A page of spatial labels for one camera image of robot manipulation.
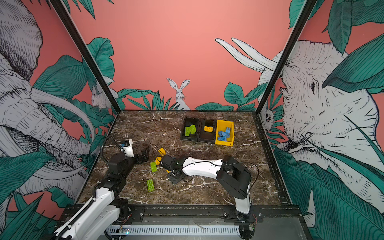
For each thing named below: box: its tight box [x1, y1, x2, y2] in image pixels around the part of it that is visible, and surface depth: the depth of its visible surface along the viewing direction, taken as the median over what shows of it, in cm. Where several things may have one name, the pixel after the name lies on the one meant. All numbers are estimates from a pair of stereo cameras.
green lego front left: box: [146, 178, 155, 192], surface depth 84 cm
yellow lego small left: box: [155, 156, 162, 165], surface depth 92 cm
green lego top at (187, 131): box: [184, 126, 190, 137], surface depth 106 cm
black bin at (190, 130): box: [184, 124, 197, 137], surface depth 109 cm
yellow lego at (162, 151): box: [158, 147, 167, 157], surface depth 97 cm
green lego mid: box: [150, 161, 158, 173], surface depth 92 cm
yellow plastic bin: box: [215, 119, 235, 147], surface depth 102 cm
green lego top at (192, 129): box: [189, 124, 197, 134], surface depth 109 cm
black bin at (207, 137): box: [198, 118, 217, 144], surface depth 109 cm
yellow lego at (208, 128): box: [204, 126, 214, 133], surface depth 109 cm
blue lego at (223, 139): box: [217, 136, 227, 142], surface depth 103 cm
